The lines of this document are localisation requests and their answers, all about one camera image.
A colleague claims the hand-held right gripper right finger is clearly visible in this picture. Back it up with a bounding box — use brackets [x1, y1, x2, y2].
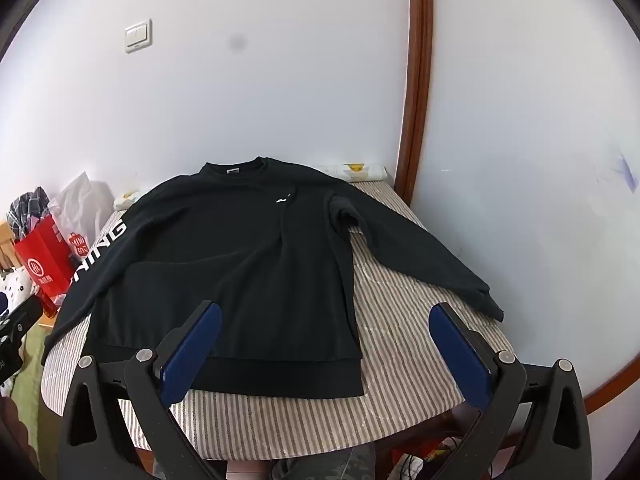
[428, 301, 594, 480]

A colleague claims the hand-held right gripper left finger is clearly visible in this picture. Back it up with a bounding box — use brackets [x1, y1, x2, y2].
[59, 301, 229, 480]

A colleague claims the black sweatshirt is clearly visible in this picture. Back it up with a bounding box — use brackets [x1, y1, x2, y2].
[41, 156, 505, 398]

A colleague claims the green cloth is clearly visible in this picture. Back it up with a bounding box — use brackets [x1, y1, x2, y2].
[0, 322, 57, 443]

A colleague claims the polka dot white cloth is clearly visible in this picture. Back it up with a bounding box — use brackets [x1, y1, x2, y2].
[0, 266, 38, 317]

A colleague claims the striped table cloth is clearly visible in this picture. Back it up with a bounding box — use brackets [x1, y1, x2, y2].
[41, 179, 513, 461]

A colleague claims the red paper bag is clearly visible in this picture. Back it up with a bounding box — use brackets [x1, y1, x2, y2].
[13, 214, 91, 318]

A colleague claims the wooden chair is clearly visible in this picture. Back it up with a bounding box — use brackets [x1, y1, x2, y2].
[0, 220, 22, 272]

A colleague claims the plaid cloth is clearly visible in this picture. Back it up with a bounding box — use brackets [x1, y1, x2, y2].
[7, 186, 51, 243]

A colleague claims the white plastic bag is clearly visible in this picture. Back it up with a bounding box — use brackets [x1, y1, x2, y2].
[47, 171, 117, 246]

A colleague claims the brown wooden baseboard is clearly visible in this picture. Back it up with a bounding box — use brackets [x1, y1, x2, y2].
[582, 372, 632, 417]

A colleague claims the brown wooden door frame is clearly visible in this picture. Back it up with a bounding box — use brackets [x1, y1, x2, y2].
[395, 0, 435, 206]

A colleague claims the white light switch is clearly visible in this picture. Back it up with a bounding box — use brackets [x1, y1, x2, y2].
[124, 19, 154, 54]

